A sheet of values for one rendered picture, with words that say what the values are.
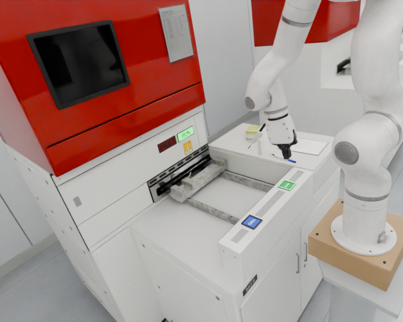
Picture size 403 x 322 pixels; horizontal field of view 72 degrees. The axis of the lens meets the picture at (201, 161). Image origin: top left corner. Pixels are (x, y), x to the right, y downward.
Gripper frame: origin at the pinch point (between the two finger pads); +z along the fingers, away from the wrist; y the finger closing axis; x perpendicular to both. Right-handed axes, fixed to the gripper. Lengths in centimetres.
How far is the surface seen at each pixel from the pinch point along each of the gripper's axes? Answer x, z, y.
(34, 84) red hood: -59, -53, -43
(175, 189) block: -21, 10, -52
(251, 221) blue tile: -25.8, 14.7, -3.6
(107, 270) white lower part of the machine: -63, 31, -66
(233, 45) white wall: 241, -46, -201
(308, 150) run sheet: 30.4, 13.4, -7.8
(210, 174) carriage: 1, 14, -50
